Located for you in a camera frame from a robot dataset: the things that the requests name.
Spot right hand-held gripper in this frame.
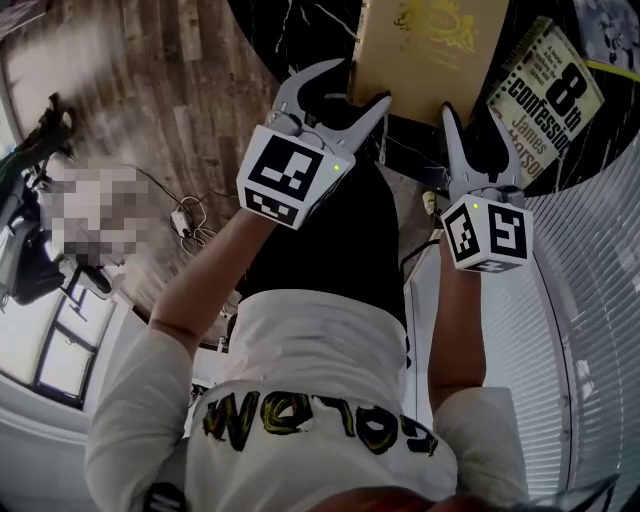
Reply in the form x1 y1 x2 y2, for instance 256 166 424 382
439 102 535 274

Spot white venetian blinds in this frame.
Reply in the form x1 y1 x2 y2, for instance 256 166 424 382
479 134 640 512

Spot white charger with cable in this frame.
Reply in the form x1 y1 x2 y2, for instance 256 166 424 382
169 194 219 251

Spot person's black trousers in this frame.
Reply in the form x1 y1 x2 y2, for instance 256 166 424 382
238 149 409 331

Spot person's white printed shirt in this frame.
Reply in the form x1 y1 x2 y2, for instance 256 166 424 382
84 288 531 512

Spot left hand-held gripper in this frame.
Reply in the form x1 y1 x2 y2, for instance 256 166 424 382
235 58 393 231

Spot black floor cable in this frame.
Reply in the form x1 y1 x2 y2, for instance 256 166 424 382
399 238 442 274

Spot person's head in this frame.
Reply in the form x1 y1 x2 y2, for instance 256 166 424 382
304 483 531 512

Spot tan book with gold crest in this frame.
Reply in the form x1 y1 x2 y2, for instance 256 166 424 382
347 0 511 127

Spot person's right forearm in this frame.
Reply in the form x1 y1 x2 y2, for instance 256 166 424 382
427 238 489 416

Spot grey black office chair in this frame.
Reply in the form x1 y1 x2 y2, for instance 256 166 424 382
0 169 66 307

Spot black strap buckle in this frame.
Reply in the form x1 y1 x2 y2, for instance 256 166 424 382
146 480 190 512

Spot photo cover magazine yellow edge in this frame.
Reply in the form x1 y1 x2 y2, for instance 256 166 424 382
572 0 640 84

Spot person's left forearm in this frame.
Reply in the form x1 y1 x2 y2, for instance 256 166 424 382
148 205 281 359

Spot cream book with black lettering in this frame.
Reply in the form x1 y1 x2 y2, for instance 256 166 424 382
484 14 607 190

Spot dark framed window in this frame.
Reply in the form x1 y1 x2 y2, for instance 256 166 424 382
29 287 119 409

